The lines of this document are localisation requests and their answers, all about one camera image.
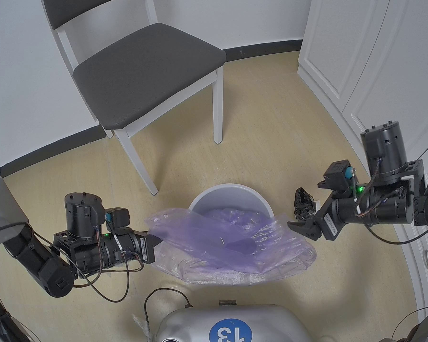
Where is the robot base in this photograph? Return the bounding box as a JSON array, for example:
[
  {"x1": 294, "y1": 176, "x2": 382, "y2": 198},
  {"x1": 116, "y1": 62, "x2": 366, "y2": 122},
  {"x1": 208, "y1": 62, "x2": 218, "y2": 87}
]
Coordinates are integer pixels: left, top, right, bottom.
[{"x1": 158, "y1": 299, "x2": 309, "y2": 342}]

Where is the white trash bin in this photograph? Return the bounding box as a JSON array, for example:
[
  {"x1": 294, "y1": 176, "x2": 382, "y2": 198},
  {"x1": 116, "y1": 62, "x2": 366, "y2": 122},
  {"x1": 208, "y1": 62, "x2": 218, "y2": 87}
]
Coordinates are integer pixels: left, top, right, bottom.
[{"x1": 188, "y1": 182, "x2": 275, "y2": 228}]

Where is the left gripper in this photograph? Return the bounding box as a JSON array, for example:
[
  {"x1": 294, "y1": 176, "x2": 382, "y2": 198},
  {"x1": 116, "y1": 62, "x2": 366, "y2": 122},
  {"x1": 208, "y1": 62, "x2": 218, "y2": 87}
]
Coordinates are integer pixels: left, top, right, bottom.
[{"x1": 102, "y1": 231, "x2": 163, "y2": 265}]

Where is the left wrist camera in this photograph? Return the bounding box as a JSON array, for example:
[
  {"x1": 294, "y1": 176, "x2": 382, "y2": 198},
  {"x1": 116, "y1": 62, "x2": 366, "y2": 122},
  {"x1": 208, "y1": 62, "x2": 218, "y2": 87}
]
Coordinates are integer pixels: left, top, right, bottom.
[{"x1": 105, "y1": 208, "x2": 133, "y2": 236}]

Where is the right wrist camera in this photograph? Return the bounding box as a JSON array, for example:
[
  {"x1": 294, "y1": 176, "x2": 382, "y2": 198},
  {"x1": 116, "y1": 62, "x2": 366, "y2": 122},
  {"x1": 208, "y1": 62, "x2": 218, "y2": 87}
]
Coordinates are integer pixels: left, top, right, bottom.
[{"x1": 323, "y1": 160, "x2": 357, "y2": 196}]

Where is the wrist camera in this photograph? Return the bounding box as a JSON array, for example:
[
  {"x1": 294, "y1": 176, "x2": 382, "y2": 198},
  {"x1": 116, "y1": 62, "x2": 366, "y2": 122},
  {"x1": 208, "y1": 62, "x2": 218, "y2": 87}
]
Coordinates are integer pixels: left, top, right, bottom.
[
  {"x1": 105, "y1": 208, "x2": 133, "y2": 236},
  {"x1": 323, "y1": 160, "x2": 357, "y2": 196}
]

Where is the white chair with grey seat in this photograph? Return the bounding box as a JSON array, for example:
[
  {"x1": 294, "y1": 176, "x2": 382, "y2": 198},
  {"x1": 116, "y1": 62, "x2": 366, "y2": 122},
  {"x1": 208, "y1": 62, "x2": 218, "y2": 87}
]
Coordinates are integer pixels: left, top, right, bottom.
[{"x1": 35, "y1": 0, "x2": 226, "y2": 196}]

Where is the crumpled black plastic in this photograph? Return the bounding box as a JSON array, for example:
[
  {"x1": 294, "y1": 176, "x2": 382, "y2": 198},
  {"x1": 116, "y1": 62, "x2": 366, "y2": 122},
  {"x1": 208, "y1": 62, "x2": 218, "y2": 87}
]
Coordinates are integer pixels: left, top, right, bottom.
[{"x1": 294, "y1": 187, "x2": 316, "y2": 222}]

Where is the black cable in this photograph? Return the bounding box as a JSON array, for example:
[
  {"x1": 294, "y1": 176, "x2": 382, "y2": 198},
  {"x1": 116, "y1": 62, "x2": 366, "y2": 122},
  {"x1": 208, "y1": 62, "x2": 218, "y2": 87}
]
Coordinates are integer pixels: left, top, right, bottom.
[
  {"x1": 77, "y1": 252, "x2": 145, "y2": 303},
  {"x1": 143, "y1": 287, "x2": 194, "y2": 334},
  {"x1": 365, "y1": 222, "x2": 428, "y2": 244}
]

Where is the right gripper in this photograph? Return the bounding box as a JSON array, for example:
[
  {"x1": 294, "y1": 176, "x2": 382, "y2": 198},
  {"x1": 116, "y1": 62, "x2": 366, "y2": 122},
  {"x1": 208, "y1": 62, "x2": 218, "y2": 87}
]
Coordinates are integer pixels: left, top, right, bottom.
[{"x1": 288, "y1": 180, "x2": 376, "y2": 242}]

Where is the purple plastic bag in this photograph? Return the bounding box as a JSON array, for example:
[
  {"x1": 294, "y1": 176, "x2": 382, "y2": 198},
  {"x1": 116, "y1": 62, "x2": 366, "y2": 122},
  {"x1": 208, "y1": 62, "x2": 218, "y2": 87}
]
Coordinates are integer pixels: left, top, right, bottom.
[{"x1": 143, "y1": 207, "x2": 317, "y2": 286}]

